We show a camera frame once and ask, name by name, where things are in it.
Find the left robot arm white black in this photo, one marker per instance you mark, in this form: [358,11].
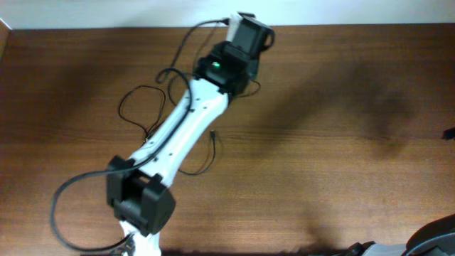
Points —
[138,189]

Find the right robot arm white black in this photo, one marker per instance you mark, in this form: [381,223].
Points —
[433,239]

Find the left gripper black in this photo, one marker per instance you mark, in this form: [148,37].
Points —
[218,52]

